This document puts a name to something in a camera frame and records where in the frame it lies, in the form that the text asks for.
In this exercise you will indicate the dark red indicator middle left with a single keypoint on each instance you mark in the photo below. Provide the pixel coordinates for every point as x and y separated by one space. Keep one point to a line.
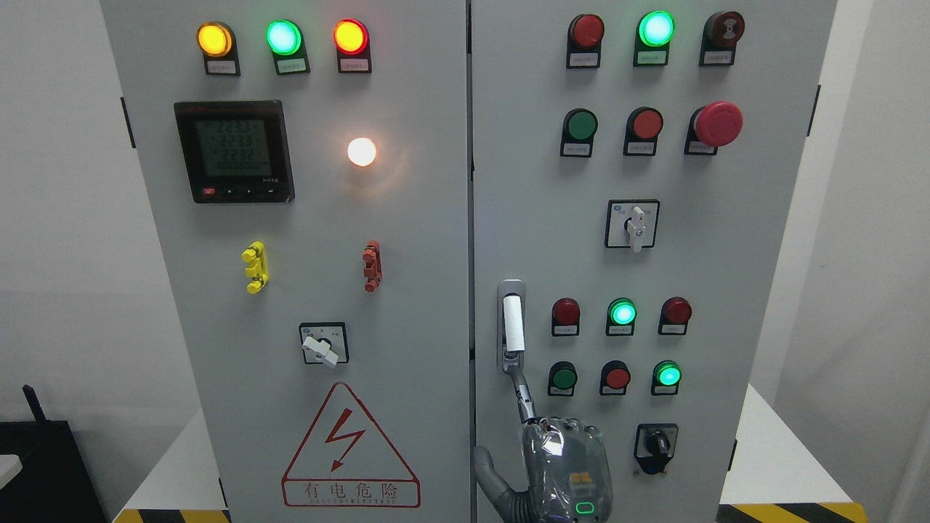
565 315

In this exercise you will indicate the red push button lower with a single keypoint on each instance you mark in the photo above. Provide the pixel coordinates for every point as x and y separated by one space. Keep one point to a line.
615 378

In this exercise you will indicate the grey left cabinet door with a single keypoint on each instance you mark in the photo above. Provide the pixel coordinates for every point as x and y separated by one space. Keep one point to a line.
409 339

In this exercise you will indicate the green lit push button lower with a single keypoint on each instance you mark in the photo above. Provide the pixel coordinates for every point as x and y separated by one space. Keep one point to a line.
666 378

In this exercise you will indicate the black selector knob switch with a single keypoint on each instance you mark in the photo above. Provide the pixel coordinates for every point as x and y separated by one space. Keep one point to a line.
655 446

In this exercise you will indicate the dark red indicator top right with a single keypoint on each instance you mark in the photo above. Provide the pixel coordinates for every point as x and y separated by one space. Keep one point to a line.
584 41

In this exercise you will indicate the green push button upper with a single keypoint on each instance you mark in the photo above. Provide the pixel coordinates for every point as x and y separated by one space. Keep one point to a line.
578 129

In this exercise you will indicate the grey right cabinet door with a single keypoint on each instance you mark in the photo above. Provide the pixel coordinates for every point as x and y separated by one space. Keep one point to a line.
541 218

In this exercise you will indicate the white rotary switch left door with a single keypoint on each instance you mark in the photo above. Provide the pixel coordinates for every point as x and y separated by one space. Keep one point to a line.
324 343

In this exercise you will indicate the white rotary switch upper right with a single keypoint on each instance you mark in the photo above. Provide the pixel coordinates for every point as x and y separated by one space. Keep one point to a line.
631 224

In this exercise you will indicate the red lit indicator light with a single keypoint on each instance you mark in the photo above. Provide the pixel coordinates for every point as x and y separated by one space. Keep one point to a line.
352 41

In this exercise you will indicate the green indicator light top left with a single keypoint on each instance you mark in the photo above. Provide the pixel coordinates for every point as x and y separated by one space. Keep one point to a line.
286 43

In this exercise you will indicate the red toggle clamp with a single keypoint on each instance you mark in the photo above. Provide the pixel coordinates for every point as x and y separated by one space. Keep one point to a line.
373 269

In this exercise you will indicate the red push button upper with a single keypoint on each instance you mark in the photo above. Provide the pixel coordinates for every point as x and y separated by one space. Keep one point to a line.
643 127

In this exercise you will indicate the black box at left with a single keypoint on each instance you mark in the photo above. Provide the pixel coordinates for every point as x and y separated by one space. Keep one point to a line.
53 484

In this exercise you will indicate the yellow toggle clamp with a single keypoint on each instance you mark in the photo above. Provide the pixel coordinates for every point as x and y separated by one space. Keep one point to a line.
256 267

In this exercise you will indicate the green lit indicator top right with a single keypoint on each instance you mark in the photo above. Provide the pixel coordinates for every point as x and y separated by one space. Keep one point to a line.
652 43

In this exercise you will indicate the green lit indicator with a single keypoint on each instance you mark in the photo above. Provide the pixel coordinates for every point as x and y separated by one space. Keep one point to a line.
621 317
652 43

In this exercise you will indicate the silver door handle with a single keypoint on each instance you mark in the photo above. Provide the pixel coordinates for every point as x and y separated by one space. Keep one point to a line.
510 332

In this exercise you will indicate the red emergency stop button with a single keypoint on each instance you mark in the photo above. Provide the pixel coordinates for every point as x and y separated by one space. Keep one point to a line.
713 126

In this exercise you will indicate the dark red indicator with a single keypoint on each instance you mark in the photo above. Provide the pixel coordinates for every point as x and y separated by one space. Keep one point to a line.
675 315
584 41
565 315

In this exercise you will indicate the green lit indicator middle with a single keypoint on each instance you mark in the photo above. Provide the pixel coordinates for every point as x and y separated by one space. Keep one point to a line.
621 317

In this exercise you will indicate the white lit indicator light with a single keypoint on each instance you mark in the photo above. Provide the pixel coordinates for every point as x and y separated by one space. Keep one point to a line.
361 152

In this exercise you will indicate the black digital power meter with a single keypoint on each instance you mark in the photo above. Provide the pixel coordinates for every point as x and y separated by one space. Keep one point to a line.
235 151

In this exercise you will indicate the dark red indicator middle right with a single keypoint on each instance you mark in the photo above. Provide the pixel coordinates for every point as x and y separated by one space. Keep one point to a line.
675 315

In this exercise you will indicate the red electrical warning sticker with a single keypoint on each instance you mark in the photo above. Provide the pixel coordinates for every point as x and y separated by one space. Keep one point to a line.
346 460

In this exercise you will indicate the dark red buzzer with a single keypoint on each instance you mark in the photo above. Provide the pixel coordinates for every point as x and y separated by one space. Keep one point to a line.
721 33

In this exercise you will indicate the yellow indicator light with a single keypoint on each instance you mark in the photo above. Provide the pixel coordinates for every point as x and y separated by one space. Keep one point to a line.
218 46

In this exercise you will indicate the red push button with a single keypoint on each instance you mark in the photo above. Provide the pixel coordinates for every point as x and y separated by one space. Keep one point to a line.
615 378
643 127

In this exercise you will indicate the grey cabinet door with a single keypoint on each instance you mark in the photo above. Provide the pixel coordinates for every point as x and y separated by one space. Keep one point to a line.
541 218
409 339

